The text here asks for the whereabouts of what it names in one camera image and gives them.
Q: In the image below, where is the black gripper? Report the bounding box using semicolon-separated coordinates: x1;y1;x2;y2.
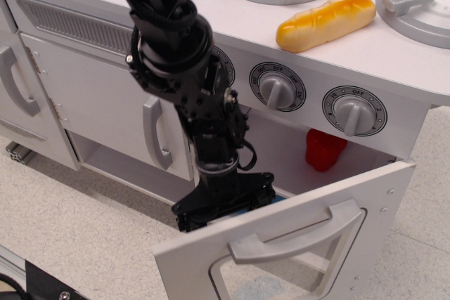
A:
172;169;276;233

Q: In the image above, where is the grey oven door handle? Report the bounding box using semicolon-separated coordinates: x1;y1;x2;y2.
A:
228;199;363;264

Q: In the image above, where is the white toy oven door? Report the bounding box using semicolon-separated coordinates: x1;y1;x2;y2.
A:
153;160;415;299

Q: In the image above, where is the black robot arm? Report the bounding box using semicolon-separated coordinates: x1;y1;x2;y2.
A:
126;0;275;232

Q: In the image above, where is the red toy pepper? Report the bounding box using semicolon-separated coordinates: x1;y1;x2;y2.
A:
305;129;348;172

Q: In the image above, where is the grey middle control knob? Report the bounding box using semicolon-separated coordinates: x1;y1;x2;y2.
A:
249;62;307;112

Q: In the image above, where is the grey control knob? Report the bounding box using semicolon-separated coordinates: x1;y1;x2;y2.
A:
322;86;387;137
213;46;236;86
249;62;307;112

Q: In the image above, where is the grey left control knob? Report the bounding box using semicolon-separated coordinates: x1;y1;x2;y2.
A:
213;46;236;86

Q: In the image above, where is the white cabinet door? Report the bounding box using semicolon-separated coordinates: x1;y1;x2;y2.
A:
21;34;193;181

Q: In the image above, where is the grey right control knob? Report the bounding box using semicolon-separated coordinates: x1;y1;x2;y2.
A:
322;86;387;137

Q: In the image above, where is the grey vent grille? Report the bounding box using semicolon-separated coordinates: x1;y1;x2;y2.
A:
16;0;133;55

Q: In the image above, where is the white far-left door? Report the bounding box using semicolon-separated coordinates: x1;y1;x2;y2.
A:
1;31;80;170

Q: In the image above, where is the yellow toy bread loaf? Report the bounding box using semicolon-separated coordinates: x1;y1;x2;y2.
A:
276;0;376;53

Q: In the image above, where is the grey right stove burner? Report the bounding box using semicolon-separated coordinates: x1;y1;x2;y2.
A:
375;0;449;49

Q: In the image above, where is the grey cabinet door handle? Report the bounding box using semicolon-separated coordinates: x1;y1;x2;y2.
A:
142;96;173;170

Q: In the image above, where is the aluminium frame rail left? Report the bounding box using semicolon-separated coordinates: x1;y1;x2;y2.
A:
6;141;36;165

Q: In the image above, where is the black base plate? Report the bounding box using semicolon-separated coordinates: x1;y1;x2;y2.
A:
0;259;89;300

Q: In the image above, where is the grey far-left door handle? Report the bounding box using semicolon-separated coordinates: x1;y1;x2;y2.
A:
0;44;41;117

